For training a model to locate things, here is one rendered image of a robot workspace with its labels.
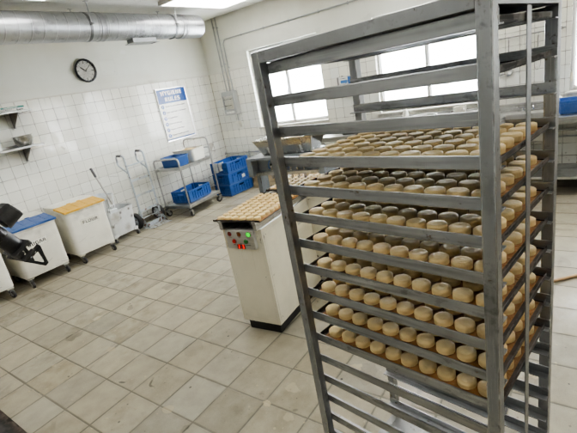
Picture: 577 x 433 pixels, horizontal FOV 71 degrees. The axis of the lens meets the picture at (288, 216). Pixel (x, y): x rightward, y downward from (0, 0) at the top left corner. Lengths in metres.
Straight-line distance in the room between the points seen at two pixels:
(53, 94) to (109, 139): 0.93
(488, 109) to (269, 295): 2.32
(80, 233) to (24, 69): 2.18
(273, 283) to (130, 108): 4.72
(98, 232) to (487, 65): 5.40
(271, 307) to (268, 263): 0.35
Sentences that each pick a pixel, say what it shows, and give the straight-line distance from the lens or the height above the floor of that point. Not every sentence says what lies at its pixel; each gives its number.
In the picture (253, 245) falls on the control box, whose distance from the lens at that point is 2.76.
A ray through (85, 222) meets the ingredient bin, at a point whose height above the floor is 0.51.
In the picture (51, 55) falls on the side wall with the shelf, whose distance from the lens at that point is 6.57.
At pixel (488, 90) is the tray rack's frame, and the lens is 0.87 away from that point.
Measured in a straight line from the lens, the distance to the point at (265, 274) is 2.86.
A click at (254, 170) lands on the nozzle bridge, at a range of 3.48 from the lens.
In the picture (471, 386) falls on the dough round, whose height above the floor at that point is 0.87.
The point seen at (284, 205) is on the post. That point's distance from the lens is 1.26.
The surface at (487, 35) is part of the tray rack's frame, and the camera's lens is 0.86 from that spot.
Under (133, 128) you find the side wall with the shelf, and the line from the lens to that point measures 6.97.
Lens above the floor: 1.73
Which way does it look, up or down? 18 degrees down
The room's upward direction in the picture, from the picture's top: 11 degrees counter-clockwise
